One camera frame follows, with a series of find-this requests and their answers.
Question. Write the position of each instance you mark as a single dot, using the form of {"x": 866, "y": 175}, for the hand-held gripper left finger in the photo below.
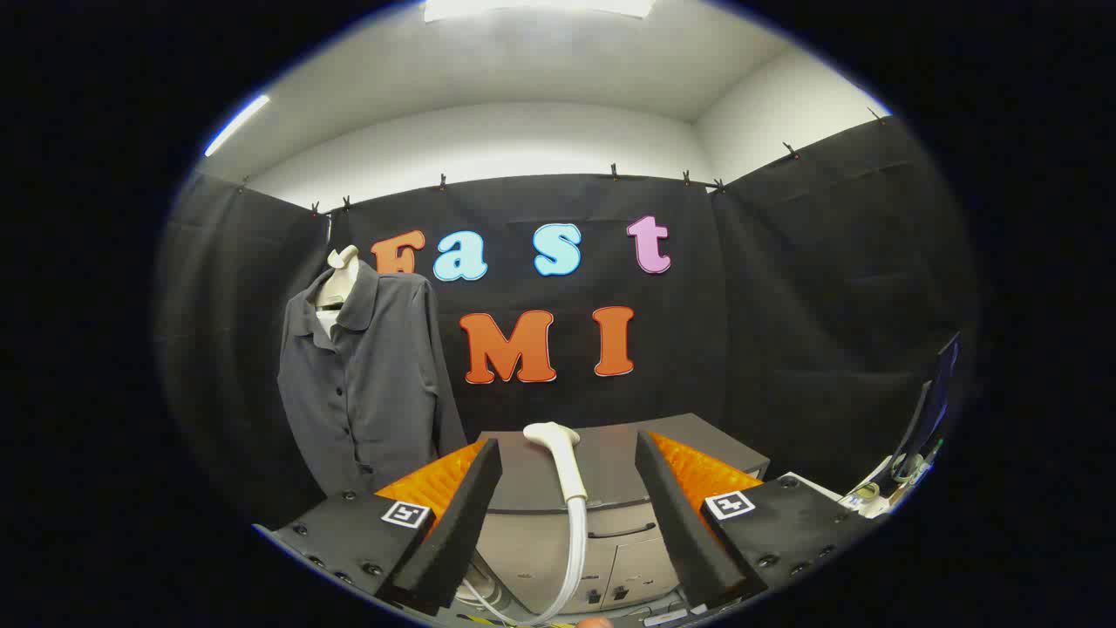
{"x": 462, "y": 532}

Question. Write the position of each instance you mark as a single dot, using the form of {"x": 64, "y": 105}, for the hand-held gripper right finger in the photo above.
{"x": 689, "y": 532}

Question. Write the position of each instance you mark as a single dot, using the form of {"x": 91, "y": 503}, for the white garment steamer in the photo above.
{"x": 567, "y": 471}

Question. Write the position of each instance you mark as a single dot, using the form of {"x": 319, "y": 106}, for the grey button shirt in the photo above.
{"x": 375, "y": 384}

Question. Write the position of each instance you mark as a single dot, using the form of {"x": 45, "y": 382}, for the cream garment hanger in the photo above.
{"x": 340, "y": 275}

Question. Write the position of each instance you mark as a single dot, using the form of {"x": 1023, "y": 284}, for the grey cabinet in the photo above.
{"x": 610, "y": 453}

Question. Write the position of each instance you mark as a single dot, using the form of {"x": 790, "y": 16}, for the white cloth under shirt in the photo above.
{"x": 328, "y": 323}

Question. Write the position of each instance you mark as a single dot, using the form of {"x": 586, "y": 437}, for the row of black clips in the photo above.
{"x": 442, "y": 180}

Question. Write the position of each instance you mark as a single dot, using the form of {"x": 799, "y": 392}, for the ceiling light panel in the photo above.
{"x": 540, "y": 9}

